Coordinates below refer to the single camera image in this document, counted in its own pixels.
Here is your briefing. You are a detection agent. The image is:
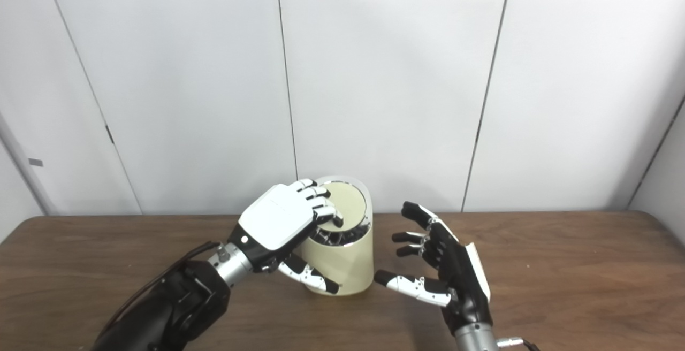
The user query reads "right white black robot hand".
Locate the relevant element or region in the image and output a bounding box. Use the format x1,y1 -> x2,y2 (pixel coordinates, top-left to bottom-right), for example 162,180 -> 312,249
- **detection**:
374,201 -> 493,333

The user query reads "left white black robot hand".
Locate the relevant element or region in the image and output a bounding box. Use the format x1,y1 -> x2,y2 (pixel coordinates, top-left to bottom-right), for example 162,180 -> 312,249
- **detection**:
227,179 -> 344,295

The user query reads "round cream bin lid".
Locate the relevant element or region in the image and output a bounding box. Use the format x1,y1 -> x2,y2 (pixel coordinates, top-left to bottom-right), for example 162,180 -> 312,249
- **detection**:
316,181 -> 366,228

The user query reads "cream-colored cylindrical bin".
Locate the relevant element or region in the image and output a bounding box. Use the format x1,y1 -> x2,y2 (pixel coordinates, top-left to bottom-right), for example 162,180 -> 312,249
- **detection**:
294,175 -> 374,296

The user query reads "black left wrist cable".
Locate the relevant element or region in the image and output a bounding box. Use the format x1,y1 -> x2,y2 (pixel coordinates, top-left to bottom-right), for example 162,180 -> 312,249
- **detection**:
115,241 -> 220,319

